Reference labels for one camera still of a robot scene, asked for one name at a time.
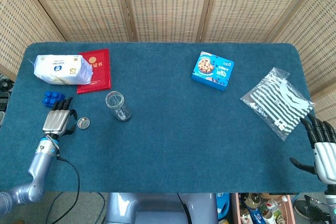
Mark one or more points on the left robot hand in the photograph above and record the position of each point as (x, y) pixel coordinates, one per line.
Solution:
(55, 122)

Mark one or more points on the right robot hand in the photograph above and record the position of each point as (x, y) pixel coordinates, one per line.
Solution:
(321, 144)

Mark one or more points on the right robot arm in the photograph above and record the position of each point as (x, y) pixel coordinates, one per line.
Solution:
(330, 203)

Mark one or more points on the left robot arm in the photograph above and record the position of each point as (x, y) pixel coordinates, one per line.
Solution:
(30, 176)

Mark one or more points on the clear glass jar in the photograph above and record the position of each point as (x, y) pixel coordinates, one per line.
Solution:
(118, 106)

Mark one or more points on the blue toy building block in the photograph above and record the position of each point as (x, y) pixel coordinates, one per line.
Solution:
(51, 98)

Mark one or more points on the white tissue pack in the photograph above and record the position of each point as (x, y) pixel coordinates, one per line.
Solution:
(62, 69)

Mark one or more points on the striped shirt in plastic bag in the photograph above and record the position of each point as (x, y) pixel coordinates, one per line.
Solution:
(278, 102)

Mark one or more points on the red certificate booklet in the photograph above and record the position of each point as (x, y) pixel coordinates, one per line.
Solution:
(98, 73)

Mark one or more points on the black sneaker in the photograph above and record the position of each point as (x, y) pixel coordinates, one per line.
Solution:
(305, 208)

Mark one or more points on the pink storage crate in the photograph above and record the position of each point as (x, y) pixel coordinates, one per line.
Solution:
(262, 209)

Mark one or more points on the blue table cloth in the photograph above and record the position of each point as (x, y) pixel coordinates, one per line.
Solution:
(168, 140)

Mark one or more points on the blue plastic container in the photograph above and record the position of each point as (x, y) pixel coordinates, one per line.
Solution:
(223, 205)

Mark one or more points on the blue cookie box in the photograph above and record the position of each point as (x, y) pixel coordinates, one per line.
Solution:
(212, 70)

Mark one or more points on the robot torso base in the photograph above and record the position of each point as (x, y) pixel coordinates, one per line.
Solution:
(161, 208)

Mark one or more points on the wicker folding screen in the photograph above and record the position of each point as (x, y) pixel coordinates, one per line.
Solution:
(168, 6)

